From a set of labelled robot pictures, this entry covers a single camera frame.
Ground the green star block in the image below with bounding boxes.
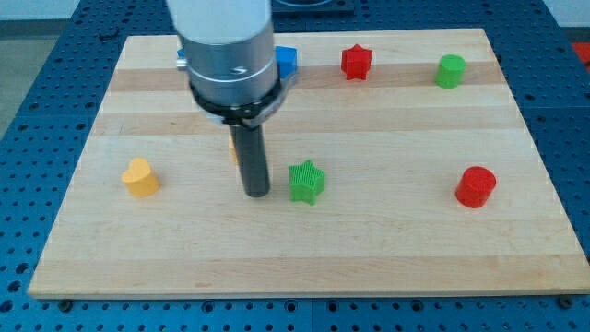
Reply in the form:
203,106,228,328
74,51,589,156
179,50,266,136
288,160,325,206

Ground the green cylinder block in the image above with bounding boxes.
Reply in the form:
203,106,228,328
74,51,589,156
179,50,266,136
435,54,466,89

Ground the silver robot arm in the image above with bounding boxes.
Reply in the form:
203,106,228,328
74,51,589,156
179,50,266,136
167,0,294,197

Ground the red cylinder block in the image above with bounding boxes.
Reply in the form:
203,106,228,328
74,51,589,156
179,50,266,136
454,166,497,208

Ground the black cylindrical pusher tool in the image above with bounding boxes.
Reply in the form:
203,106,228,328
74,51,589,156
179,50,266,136
230,126,270,198

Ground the wooden board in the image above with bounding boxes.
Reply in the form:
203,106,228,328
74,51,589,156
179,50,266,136
29,29,589,300

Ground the blue block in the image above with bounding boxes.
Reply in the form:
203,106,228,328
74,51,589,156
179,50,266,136
176,46,298,79

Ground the yellow heart block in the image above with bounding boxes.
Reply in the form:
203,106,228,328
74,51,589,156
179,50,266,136
121,158,160,198

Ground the red star block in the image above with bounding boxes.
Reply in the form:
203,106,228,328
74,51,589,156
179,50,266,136
340,44,372,80

